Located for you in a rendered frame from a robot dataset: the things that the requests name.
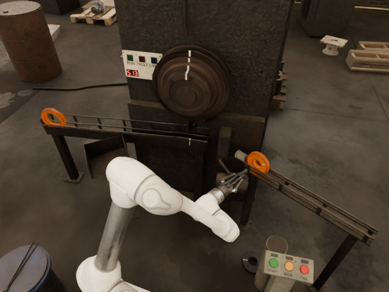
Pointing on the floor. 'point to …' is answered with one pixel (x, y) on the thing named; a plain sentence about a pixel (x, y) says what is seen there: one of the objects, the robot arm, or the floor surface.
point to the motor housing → (230, 193)
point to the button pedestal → (282, 279)
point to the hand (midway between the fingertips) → (242, 173)
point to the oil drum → (29, 42)
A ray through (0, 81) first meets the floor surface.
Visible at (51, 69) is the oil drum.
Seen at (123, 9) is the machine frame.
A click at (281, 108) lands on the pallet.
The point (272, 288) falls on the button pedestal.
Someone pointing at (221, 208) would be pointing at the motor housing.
